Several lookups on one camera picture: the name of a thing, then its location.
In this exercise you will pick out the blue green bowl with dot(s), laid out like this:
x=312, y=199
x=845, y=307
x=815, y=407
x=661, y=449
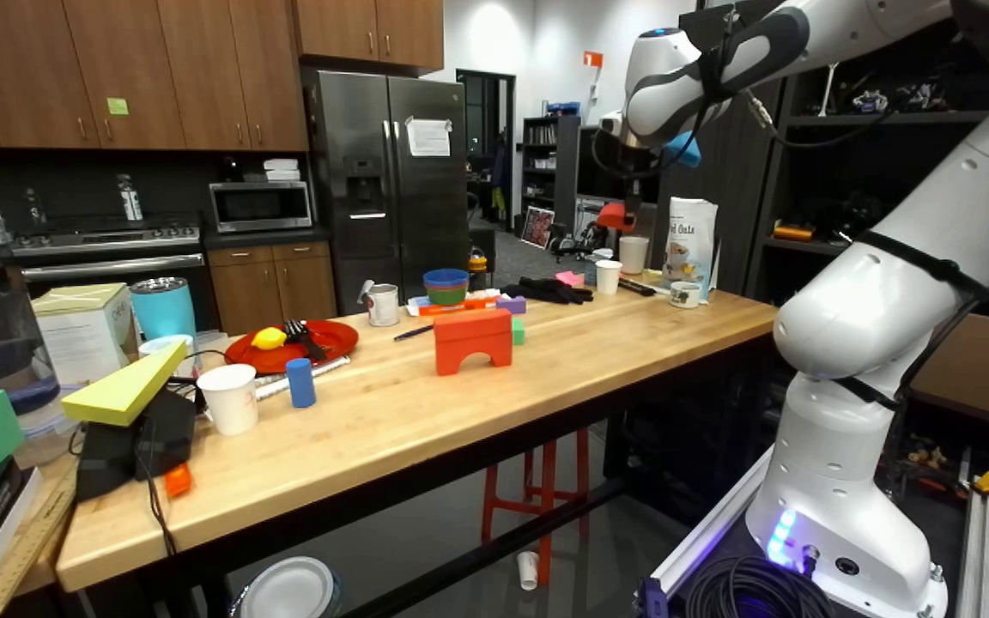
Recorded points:
x=448, y=288

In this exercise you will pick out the teal tumbler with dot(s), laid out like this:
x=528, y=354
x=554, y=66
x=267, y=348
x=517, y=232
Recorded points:
x=163, y=307

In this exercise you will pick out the yellow lemon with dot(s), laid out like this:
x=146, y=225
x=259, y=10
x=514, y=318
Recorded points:
x=271, y=339

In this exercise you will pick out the red stool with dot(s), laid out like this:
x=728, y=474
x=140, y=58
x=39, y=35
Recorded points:
x=540, y=488

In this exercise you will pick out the purple small block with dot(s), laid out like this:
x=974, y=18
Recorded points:
x=517, y=307

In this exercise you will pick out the white paper cup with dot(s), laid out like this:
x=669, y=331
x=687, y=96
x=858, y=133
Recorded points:
x=229, y=394
x=606, y=277

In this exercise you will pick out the blue cylinder block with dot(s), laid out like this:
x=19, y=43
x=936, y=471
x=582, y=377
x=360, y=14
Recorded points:
x=300, y=383

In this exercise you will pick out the black plastic fork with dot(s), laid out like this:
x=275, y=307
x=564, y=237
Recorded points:
x=300, y=334

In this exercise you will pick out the red plate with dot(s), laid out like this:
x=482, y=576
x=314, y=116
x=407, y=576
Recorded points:
x=336, y=339

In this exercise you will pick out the black glove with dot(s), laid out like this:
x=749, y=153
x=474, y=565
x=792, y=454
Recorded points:
x=550, y=291

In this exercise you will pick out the pink sticky pad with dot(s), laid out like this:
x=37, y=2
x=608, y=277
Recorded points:
x=573, y=280

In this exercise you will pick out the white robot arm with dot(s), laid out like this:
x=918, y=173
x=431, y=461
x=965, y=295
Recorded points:
x=858, y=327

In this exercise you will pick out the small orange block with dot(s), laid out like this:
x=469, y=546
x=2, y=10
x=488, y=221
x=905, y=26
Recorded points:
x=615, y=219

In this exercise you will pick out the silver microwave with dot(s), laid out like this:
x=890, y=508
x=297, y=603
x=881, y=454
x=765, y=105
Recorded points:
x=251, y=208

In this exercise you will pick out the white paper cup left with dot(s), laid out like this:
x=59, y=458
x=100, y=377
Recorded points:
x=229, y=394

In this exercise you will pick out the stainless steel refrigerator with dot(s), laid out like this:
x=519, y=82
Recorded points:
x=390, y=178

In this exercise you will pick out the oats bag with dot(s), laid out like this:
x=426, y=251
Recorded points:
x=692, y=247

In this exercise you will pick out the green small block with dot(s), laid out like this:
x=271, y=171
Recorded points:
x=517, y=331

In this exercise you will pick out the yellow wedge block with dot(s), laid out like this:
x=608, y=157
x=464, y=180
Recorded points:
x=123, y=395

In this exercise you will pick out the large orange arch block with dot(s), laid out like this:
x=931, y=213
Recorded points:
x=464, y=334

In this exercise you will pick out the black oven stove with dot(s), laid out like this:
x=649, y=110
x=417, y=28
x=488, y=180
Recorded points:
x=118, y=251

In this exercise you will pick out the white mug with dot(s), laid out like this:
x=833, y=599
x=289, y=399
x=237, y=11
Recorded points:
x=380, y=303

